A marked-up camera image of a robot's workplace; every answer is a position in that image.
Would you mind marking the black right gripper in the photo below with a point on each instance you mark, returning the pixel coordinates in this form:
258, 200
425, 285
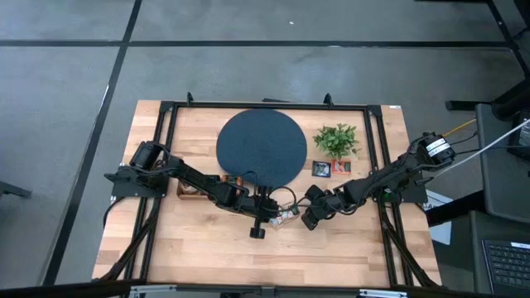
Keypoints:
316, 205

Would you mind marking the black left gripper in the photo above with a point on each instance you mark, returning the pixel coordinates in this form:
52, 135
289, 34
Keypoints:
261, 207

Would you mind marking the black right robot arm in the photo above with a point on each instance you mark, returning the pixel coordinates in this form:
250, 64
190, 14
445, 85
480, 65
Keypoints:
385, 178

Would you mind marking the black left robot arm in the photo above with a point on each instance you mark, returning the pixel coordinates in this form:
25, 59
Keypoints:
194, 178

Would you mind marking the round dark blue placemat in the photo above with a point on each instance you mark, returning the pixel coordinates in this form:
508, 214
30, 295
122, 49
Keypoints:
261, 145

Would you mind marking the green plant in white pot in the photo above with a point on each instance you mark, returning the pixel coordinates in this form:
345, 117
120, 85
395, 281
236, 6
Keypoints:
336, 141

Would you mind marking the wooden three-compartment tray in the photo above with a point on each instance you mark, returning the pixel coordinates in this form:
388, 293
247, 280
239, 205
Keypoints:
184, 195

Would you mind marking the white paper sheet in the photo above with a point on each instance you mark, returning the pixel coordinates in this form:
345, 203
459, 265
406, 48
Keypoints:
441, 232

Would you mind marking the black desk leg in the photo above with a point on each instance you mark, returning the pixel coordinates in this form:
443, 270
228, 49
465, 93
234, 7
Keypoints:
455, 209

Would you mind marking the grey side desk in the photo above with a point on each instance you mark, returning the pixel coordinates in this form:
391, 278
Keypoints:
505, 198

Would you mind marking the dark laptop keyboard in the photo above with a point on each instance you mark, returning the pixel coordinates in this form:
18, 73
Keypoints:
507, 265

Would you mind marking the black crossbar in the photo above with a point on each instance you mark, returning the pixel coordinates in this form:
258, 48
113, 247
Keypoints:
62, 289

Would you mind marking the black box device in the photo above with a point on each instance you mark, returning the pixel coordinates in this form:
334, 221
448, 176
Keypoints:
522, 140

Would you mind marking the black chair foot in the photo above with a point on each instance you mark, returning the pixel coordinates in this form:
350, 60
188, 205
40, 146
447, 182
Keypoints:
12, 189

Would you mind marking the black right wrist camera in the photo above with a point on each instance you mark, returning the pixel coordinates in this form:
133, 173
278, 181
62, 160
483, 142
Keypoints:
339, 198

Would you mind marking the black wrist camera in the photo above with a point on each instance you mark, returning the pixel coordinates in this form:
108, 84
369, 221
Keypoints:
237, 198
339, 198

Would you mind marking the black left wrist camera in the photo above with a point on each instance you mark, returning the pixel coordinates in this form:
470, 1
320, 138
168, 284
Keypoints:
237, 198

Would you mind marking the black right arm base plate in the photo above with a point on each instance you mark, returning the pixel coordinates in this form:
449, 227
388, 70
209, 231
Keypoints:
416, 195

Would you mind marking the silver metal bracket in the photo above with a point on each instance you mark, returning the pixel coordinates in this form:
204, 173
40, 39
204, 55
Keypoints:
153, 289
383, 294

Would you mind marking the black metal table frame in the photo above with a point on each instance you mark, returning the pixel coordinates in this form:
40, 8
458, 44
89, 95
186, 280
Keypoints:
207, 105

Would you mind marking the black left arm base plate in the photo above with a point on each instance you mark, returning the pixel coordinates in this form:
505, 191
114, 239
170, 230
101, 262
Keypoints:
124, 191

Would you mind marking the black furniture leg frame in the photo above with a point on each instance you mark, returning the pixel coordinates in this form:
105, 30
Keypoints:
468, 104

